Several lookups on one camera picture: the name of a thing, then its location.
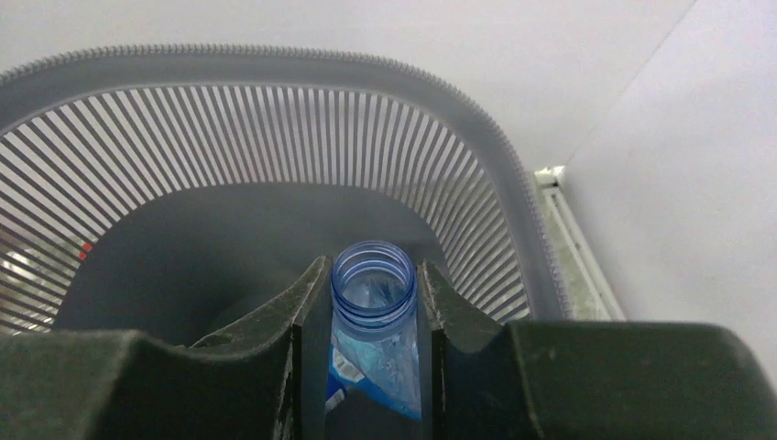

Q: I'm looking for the crushed blue label bottle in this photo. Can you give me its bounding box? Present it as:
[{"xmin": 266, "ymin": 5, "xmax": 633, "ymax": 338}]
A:
[{"xmin": 327, "ymin": 240, "xmax": 421, "ymax": 420}]

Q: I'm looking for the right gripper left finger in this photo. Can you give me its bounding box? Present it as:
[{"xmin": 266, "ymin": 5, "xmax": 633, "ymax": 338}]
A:
[{"xmin": 1, "ymin": 257, "xmax": 332, "ymax": 439}]

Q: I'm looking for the grey mesh waste bin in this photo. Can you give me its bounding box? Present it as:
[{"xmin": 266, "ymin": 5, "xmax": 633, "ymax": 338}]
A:
[{"xmin": 1, "ymin": 44, "xmax": 570, "ymax": 345}]

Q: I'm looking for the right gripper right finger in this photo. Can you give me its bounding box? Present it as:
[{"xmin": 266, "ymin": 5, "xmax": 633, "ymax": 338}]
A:
[{"xmin": 419, "ymin": 262, "xmax": 776, "ymax": 439}]

